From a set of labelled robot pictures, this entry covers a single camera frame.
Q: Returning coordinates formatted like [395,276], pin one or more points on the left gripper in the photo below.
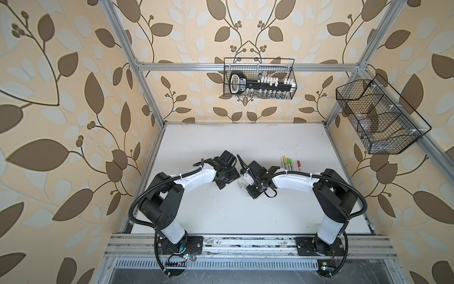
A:
[236,175]

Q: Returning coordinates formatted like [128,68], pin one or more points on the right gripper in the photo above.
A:
[252,193]

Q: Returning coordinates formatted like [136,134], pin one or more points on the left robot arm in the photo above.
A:
[158,205]

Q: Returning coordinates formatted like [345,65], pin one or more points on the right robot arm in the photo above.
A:
[339,201]

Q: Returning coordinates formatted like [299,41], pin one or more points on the black tool with sockets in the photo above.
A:
[238,83]

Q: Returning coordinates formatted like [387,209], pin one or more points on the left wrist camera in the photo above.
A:
[227,159]

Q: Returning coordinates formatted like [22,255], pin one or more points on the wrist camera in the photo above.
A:
[253,169]
[227,159]

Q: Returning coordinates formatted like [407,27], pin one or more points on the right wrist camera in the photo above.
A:
[253,169]

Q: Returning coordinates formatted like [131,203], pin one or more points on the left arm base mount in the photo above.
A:
[188,245]

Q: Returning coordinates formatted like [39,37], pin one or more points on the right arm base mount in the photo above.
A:
[311,246]

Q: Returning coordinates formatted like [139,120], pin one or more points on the rear wire basket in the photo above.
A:
[282,68]

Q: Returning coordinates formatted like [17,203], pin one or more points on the side wire basket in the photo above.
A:
[385,121]

